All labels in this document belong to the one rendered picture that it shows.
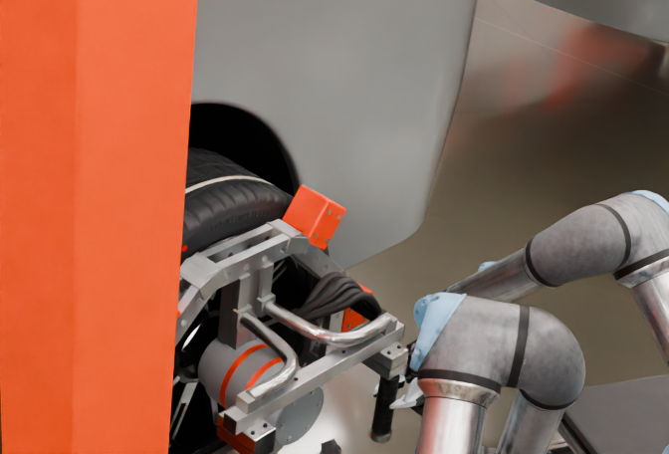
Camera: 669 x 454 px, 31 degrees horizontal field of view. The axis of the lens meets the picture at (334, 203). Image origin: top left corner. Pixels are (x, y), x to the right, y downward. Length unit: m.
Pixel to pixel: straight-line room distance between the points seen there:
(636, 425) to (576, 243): 1.25
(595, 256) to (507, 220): 2.60
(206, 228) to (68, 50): 0.91
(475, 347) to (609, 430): 1.52
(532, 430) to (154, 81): 0.84
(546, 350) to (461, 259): 2.65
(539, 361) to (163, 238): 0.55
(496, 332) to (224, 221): 0.66
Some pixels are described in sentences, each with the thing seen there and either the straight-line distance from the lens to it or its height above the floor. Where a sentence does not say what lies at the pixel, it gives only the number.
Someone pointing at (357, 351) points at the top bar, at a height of 0.98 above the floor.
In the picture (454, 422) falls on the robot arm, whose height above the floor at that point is 1.22.
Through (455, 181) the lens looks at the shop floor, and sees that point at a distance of 4.82.
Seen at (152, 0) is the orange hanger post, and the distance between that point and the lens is 1.30.
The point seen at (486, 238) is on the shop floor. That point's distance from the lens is 4.48.
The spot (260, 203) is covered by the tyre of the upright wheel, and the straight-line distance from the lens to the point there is 2.21.
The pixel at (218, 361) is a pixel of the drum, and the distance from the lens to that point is 2.23.
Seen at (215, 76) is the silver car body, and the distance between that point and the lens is 2.19.
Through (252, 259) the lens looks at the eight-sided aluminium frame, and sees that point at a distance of 2.12.
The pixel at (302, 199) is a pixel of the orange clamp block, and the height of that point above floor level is 1.15.
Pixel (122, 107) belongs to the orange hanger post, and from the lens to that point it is 1.32.
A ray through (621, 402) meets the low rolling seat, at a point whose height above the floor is 0.34.
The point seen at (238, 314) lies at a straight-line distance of 2.15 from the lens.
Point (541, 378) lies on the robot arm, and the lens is 1.71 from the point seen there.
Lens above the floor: 2.27
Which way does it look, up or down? 30 degrees down
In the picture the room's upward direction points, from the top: 8 degrees clockwise
